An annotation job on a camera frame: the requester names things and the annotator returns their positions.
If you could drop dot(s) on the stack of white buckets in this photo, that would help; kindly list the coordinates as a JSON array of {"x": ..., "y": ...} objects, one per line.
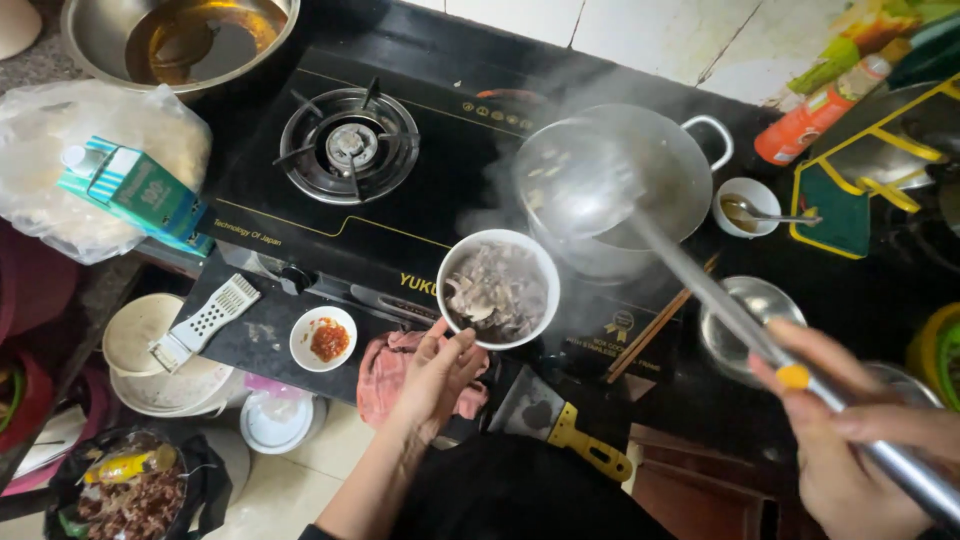
[{"x": 161, "y": 360}]

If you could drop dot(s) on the clear plastic bag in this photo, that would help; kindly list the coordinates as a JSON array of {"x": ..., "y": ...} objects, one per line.
[{"x": 52, "y": 150}]

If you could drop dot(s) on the white bowl of meat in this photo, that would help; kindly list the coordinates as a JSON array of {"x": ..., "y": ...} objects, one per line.
[{"x": 498, "y": 289}]

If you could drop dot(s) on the small white sauce bowl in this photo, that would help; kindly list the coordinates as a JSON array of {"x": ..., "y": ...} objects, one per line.
[{"x": 746, "y": 206}]

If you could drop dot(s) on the red plastic bag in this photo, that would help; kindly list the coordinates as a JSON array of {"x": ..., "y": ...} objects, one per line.
[{"x": 26, "y": 375}]

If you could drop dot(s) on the small dish of chili sauce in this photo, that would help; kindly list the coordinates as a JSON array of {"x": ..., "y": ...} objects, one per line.
[{"x": 323, "y": 339}]

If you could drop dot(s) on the steel ladle with yellow band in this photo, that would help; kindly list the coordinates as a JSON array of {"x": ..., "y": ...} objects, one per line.
[{"x": 720, "y": 300}]

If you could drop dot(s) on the large steel bowl with oil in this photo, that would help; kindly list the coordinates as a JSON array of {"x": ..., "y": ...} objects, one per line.
[{"x": 180, "y": 41}]

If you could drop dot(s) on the black trash bag with waste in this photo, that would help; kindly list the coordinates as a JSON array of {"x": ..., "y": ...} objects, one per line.
[{"x": 131, "y": 491}]

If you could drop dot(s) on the small steel bowl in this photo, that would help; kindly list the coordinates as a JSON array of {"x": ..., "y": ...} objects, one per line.
[{"x": 739, "y": 322}]

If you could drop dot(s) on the white plastic lid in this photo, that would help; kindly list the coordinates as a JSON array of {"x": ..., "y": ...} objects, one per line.
[{"x": 279, "y": 420}]

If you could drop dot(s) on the steel spoon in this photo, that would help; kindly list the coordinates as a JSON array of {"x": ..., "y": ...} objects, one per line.
[{"x": 772, "y": 217}]

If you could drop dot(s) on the steel cooking pot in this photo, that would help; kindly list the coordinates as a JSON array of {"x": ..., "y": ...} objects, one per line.
[{"x": 660, "y": 187}]

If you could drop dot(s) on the teal milk carton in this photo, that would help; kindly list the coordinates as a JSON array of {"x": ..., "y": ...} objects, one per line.
[{"x": 139, "y": 193}]

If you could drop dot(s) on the person's right hand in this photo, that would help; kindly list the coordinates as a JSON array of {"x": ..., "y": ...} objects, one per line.
[{"x": 847, "y": 442}]

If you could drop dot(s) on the pink cloth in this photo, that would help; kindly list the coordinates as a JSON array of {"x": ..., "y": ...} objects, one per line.
[{"x": 390, "y": 371}]

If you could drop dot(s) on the green yellow basket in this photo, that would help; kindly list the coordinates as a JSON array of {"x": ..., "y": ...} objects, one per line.
[{"x": 937, "y": 356}]

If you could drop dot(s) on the black gas stove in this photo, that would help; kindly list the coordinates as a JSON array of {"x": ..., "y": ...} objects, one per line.
[{"x": 420, "y": 210}]

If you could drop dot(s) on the orange sauce bottle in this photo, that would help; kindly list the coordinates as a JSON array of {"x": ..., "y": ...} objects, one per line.
[{"x": 821, "y": 112}]

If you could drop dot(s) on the person's black clothing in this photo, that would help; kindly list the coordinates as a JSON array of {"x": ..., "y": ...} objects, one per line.
[{"x": 517, "y": 487}]

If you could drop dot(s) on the person's left hand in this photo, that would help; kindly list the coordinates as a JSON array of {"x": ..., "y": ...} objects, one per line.
[{"x": 437, "y": 379}]

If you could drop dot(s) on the white grater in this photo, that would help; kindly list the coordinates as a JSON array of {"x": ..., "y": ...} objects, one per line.
[{"x": 204, "y": 322}]

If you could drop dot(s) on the kitchen knife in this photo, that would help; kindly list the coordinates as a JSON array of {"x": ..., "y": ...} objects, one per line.
[{"x": 375, "y": 298}]

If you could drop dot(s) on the wooden chopsticks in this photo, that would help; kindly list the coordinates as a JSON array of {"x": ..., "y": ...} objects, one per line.
[{"x": 658, "y": 322}]

